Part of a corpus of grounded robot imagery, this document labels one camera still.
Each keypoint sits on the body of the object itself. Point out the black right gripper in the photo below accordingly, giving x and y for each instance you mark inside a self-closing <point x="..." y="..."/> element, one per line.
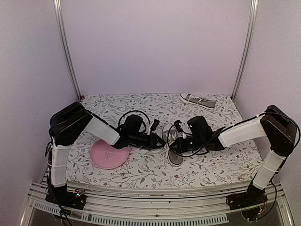
<point x="181" y="148"/>

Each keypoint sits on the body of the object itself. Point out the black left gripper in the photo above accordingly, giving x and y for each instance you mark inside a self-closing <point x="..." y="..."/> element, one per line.
<point x="153" y="143"/>

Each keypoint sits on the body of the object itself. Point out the grey sneaker with red sole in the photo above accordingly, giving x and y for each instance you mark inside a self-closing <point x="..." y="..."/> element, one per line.
<point x="169" y="134"/>

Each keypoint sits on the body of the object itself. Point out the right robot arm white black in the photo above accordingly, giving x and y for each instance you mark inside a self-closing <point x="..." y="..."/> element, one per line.
<point x="282" y="132"/>

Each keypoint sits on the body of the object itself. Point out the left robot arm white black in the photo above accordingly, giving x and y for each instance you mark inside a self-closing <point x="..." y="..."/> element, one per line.
<point x="65" y="128"/>

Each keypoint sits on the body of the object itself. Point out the pink plastic plate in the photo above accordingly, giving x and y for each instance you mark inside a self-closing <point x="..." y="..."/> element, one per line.
<point x="106" y="157"/>

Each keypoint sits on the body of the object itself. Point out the floral patterned table mat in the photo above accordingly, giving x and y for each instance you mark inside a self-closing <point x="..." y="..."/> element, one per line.
<point x="150" y="169"/>

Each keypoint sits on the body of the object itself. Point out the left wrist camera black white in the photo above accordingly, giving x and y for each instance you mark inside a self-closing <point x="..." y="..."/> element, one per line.
<point x="152" y="127"/>

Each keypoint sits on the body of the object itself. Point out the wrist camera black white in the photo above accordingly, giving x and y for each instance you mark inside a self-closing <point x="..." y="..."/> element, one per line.
<point x="152" y="127"/>
<point x="178" y="127"/>

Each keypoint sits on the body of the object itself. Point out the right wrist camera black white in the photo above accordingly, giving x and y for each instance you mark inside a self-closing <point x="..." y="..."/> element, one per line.
<point x="178" y="127"/>

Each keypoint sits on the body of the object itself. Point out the aluminium front rail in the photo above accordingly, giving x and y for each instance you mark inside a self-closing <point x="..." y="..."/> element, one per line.
<point x="202" y="206"/>

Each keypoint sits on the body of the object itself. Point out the right aluminium frame post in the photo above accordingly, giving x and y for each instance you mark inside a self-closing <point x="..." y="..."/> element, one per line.
<point x="246" y="48"/>

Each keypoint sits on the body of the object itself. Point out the aluminium frame post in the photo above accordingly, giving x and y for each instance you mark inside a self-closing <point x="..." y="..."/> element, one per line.
<point x="246" y="48"/>
<point x="65" y="46"/>

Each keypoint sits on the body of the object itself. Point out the left aluminium frame post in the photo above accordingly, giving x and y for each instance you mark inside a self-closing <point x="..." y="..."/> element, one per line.
<point x="65" y="46"/>

